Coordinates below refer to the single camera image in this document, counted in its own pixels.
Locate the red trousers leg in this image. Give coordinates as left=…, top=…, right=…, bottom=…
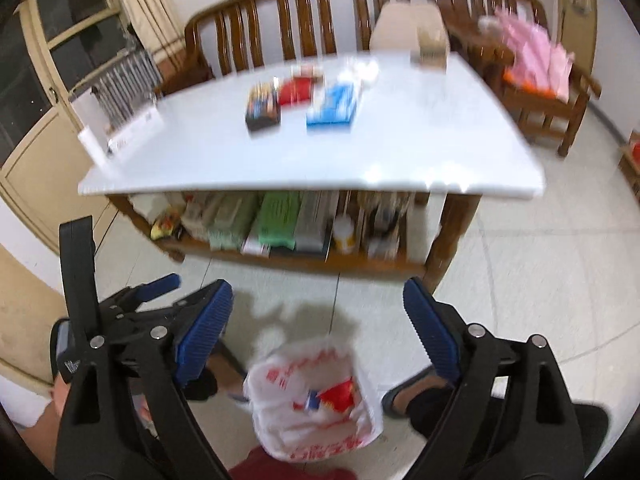
left=229, top=446, right=357, bottom=480

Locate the white tissue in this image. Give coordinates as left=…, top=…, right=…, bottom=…
left=336, top=58, right=381, bottom=87

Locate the grey radiator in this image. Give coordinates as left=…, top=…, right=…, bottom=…
left=70, top=49, right=163, bottom=129

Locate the white jar yellow label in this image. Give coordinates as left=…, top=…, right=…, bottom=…
left=332, top=214, right=356, bottom=255

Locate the white long box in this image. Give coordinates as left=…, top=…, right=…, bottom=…
left=77, top=103, right=165, bottom=172

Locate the black crystal bullet box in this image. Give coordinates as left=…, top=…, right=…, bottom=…
left=245, top=84, right=281, bottom=132

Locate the green tissue pack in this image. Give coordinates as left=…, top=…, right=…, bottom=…
left=257, top=191, right=300, bottom=250

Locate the wooden bench sofa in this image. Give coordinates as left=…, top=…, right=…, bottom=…
left=157, top=0, right=548, bottom=96

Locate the beige cushion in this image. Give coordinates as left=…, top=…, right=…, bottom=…
left=370, top=2, right=445, bottom=52

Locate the red cigarette pack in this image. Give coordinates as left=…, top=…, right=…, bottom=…
left=278, top=77, right=314, bottom=106

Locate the clear plastic container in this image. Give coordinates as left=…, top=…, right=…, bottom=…
left=357, top=191, right=414, bottom=260

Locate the brown cardboard box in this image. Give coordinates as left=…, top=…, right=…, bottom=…
left=411, top=23, right=450, bottom=72

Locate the small blue box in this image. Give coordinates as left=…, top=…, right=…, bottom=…
left=304, top=390, right=321, bottom=411

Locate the wooden armchair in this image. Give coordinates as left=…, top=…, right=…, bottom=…
left=445, top=16, right=602, bottom=158

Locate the person's left hand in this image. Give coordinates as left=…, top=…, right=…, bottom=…
left=22, top=374, right=70, bottom=472

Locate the grey wrapped pack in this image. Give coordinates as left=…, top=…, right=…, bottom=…
left=294, top=191, right=340, bottom=252

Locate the pink plastic bag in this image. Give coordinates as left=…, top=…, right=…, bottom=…
left=478, top=9, right=574, bottom=103

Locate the wooden coffee table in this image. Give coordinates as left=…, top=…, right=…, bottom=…
left=78, top=52, right=546, bottom=288

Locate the red paper cup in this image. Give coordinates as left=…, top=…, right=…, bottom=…
left=317, top=377, right=356, bottom=414

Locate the white plastic bag red print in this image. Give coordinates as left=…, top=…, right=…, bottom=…
left=243, top=336, right=384, bottom=463

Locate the blue white medicine box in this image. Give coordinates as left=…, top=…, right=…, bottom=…
left=306, top=81, right=360, bottom=129

